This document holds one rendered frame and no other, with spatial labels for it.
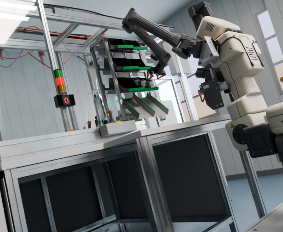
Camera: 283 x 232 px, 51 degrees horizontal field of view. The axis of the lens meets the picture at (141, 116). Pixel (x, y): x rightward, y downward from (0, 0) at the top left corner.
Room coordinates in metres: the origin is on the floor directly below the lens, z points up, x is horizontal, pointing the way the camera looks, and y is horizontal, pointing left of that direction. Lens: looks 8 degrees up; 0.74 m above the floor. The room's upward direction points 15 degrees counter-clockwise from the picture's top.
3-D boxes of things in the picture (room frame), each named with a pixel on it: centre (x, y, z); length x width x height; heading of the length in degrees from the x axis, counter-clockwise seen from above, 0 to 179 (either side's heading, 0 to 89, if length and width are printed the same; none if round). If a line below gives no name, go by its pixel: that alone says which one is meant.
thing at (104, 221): (3.34, 0.60, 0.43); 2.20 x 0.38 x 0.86; 134
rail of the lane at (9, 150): (1.57, 0.32, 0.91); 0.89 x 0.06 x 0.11; 134
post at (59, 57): (2.96, 0.67, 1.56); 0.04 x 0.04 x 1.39; 44
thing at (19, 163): (2.19, 0.54, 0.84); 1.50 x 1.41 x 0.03; 134
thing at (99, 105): (2.86, 0.36, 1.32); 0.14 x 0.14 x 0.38
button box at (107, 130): (1.66, 0.14, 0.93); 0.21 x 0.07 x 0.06; 134
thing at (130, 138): (1.86, -0.07, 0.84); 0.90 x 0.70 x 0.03; 133
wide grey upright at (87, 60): (3.21, 0.42, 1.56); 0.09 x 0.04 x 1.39; 134
